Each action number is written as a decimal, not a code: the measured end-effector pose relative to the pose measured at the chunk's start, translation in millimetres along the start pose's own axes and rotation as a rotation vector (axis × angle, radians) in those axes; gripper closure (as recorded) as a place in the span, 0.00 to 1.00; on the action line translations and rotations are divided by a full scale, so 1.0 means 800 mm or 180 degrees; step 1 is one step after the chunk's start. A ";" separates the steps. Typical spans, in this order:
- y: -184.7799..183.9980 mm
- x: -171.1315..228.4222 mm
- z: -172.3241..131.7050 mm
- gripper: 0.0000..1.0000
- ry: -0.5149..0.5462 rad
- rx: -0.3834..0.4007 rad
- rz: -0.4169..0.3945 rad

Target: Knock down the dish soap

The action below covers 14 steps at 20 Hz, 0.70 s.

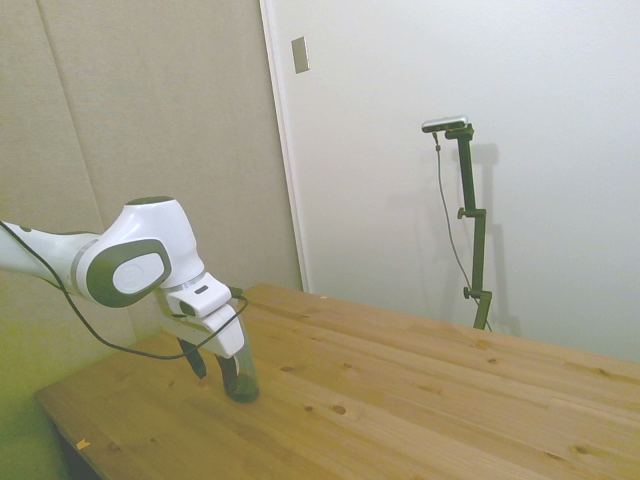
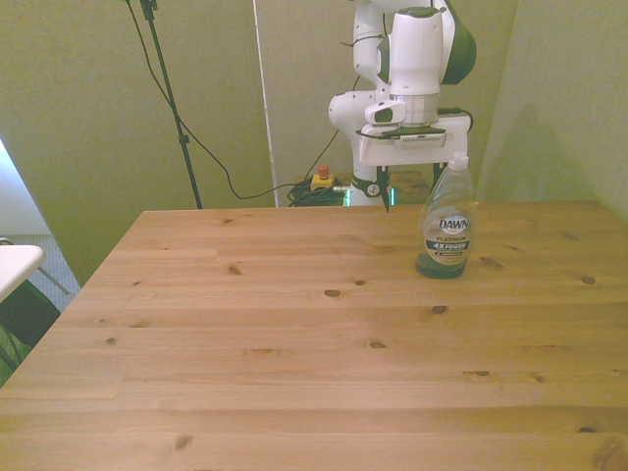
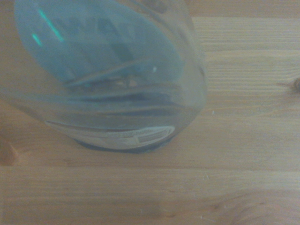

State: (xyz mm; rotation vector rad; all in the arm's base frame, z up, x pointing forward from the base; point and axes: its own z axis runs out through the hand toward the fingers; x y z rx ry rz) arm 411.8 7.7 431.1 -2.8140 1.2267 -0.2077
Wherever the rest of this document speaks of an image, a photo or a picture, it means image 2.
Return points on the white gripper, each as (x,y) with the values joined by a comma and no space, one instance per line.
(417,146)

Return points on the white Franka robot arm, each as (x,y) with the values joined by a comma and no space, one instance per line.
(417,54)

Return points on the Dawn dish soap bottle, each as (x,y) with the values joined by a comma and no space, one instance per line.
(445,228)

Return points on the yellow emergency stop button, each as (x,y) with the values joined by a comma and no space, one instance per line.
(324,180)

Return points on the white vertical pole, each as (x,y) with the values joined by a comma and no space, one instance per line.
(266,103)

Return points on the white side table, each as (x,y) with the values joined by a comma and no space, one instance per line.
(17,267)

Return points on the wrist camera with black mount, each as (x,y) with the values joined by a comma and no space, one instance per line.
(402,130)

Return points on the black camera tripod stand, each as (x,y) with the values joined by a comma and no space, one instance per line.
(169,98)

